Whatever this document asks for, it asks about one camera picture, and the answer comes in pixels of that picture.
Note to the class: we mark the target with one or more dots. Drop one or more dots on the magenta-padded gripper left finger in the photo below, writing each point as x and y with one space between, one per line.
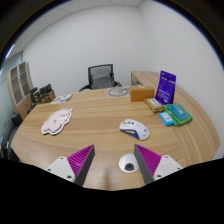
61 166

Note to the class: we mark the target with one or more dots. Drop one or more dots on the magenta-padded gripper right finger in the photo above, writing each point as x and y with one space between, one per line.
166 165

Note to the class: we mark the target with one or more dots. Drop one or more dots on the white blue yellow computer mouse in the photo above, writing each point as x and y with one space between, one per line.
135 129

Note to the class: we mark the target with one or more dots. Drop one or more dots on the small blue wipes packet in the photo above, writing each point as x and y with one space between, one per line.
166 119

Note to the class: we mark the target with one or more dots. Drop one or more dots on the green teal wipes packet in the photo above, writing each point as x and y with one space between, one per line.
180 114

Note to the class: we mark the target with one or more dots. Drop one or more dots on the tan wrapped packet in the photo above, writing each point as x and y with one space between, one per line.
154 105

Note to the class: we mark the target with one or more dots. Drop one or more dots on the dark grey chair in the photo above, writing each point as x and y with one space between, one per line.
8 133

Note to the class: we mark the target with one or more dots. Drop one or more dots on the green white printed leaflet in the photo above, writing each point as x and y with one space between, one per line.
62 98

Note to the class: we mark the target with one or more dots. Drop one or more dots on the dark brown cardboard box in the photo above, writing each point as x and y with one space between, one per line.
48 97

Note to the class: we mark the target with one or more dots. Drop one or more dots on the brown wooden box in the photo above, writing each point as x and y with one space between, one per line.
142 94

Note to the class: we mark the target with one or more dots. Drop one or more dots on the small black swivel chair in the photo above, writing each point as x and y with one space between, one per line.
33 96

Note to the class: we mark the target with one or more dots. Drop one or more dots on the purple standing pouch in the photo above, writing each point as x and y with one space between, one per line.
165 87

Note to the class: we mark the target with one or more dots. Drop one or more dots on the black cardboard box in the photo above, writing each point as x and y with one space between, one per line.
45 89

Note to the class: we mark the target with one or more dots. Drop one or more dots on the grey sheet with round print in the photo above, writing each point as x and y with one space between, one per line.
117 91

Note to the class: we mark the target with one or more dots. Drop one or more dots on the wooden side desk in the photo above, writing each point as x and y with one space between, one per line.
145 77

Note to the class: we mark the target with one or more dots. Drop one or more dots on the black mesh office chair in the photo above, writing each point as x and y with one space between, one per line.
100 77

